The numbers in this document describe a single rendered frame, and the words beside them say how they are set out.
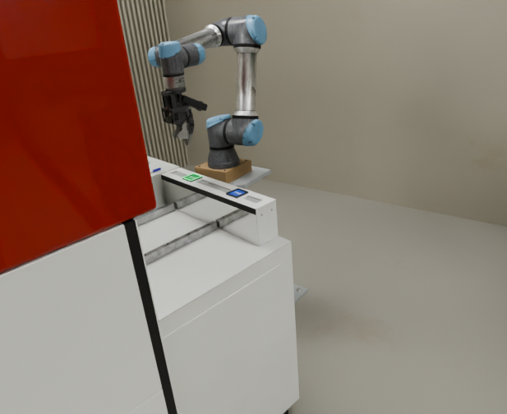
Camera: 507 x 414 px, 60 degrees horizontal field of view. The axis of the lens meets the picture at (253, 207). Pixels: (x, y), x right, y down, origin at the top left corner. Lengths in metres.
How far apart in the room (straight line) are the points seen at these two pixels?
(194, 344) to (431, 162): 2.53
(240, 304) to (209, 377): 0.24
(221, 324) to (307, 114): 2.66
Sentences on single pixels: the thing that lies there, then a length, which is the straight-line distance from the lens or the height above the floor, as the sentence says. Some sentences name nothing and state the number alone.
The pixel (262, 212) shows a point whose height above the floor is 0.94.
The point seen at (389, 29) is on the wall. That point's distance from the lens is 3.39.
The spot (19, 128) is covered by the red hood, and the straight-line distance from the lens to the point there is 0.71.
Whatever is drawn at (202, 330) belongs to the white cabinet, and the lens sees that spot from 1.34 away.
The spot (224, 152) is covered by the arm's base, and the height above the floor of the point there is 0.95.
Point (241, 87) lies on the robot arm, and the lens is 1.93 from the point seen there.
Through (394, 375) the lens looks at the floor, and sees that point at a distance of 2.19.
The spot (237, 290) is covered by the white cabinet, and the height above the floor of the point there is 0.76.
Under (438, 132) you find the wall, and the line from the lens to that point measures 3.39.
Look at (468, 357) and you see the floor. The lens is 2.35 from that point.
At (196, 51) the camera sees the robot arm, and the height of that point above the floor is 1.42.
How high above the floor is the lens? 1.56
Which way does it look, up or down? 25 degrees down
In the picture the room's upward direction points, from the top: 5 degrees counter-clockwise
